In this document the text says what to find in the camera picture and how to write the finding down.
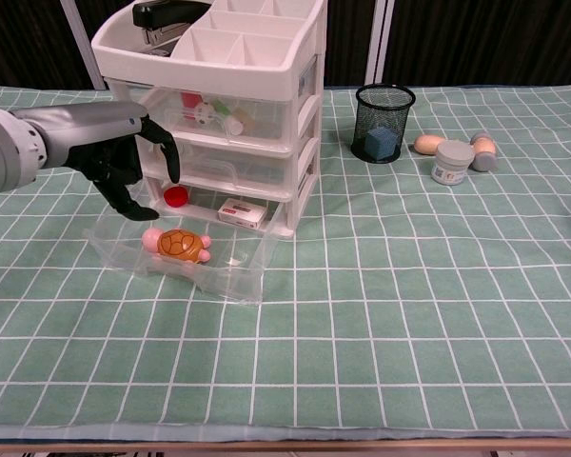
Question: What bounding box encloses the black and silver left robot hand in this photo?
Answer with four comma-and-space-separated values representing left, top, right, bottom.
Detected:
38, 100, 182, 222

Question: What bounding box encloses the clear bottom drawer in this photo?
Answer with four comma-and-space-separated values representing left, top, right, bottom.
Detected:
84, 183, 286, 306

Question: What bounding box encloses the small black-white soccer ball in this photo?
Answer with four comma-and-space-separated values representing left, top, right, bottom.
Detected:
193, 104, 216, 127

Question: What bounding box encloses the pink and orange turtle toy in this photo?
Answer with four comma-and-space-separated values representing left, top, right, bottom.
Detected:
141, 227, 213, 266

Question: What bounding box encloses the white staple box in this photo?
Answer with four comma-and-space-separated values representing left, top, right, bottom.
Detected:
217, 197, 269, 230

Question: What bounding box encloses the translucent plastic storage drawer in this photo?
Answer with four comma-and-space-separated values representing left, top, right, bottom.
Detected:
107, 80, 292, 145

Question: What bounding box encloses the grey and wood peg toy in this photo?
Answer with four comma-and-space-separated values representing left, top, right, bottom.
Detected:
470, 131, 498, 172

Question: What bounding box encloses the red round cap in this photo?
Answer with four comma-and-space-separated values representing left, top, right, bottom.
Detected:
164, 185, 190, 209

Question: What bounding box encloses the slanted white pole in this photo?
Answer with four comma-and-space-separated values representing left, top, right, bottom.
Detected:
60, 0, 107, 90

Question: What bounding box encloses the black stapler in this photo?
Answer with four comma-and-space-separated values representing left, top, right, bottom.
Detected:
131, 0, 210, 47

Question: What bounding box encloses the blue cube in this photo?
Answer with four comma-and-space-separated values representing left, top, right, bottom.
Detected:
364, 126, 394, 159

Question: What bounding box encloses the black mesh pen holder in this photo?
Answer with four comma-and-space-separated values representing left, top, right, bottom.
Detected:
351, 83, 417, 164

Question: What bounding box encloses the white double pole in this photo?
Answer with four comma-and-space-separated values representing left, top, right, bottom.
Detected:
364, 0, 395, 87

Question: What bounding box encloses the green checkered tablecloth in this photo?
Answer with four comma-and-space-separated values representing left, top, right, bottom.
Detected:
0, 83, 571, 442

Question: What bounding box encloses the peach wooden egg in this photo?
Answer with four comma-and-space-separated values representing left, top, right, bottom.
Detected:
413, 134, 448, 157

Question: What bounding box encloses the small grey lidded jar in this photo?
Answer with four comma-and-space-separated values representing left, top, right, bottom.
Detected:
430, 140, 476, 187

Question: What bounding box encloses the white plastic drawer organizer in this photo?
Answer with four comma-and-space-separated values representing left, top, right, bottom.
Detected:
90, 0, 325, 238

